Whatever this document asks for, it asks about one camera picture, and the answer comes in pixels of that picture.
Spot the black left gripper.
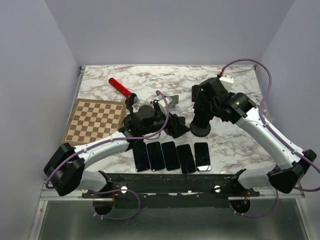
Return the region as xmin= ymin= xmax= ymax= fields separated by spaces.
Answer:
xmin=142 ymin=107 xmax=190 ymax=139

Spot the black round-base stand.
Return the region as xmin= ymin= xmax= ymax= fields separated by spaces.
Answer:
xmin=189 ymin=114 xmax=211 ymax=138
xmin=123 ymin=93 xmax=138 ymax=125
xmin=150 ymin=99 xmax=162 ymax=118

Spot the black phone dark case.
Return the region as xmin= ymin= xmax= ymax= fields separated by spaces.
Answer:
xmin=161 ymin=141 xmax=181 ymax=171

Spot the blue-edged black phone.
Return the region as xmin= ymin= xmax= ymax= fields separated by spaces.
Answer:
xmin=146 ymin=141 xmax=165 ymax=172

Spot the pink-edged black phone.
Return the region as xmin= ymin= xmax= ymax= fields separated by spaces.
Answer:
xmin=132 ymin=141 xmax=150 ymax=172

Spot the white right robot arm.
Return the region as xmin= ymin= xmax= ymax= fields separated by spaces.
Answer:
xmin=190 ymin=76 xmax=317 ymax=196

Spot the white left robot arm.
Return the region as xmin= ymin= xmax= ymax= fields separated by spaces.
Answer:
xmin=43 ymin=105 xmax=190 ymax=198

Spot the small black phone stand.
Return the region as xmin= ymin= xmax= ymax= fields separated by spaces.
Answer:
xmin=191 ymin=84 xmax=199 ymax=103

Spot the white folding phone stand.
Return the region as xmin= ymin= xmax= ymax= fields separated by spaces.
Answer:
xmin=166 ymin=95 xmax=179 ymax=110

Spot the wooden chessboard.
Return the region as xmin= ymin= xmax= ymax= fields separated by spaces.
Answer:
xmin=61 ymin=98 xmax=126 ymax=146

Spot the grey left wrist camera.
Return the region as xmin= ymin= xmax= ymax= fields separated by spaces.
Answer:
xmin=158 ymin=97 xmax=169 ymax=114

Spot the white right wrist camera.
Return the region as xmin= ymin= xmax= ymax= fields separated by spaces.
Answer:
xmin=217 ymin=72 xmax=234 ymax=92

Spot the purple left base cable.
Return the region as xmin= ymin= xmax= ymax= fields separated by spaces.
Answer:
xmin=89 ymin=187 xmax=142 ymax=221

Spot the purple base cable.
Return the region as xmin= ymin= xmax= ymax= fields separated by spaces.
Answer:
xmin=89 ymin=187 xmax=142 ymax=221
xmin=228 ymin=189 xmax=280 ymax=219

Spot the black front mounting rail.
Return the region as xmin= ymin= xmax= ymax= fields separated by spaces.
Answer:
xmin=82 ymin=173 xmax=260 ymax=209

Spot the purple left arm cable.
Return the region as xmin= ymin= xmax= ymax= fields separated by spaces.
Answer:
xmin=44 ymin=90 xmax=171 ymax=189

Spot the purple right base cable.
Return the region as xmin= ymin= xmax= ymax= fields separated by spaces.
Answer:
xmin=228 ymin=189 xmax=280 ymax=219

